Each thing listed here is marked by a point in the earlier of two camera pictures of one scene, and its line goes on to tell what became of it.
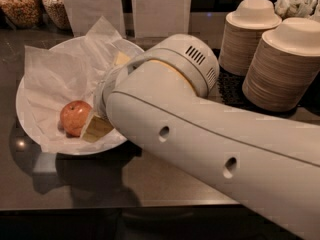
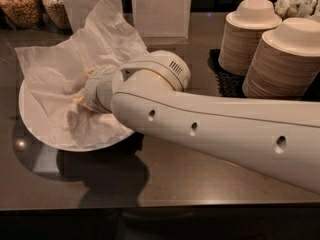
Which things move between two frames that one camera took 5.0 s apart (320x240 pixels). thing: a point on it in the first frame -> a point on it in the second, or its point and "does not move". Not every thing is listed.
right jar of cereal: [56, 9] does not move
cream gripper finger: [121, 58] -> [91, 70]
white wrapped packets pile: [296, 2] does not move
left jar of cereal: [21, 4] does not move
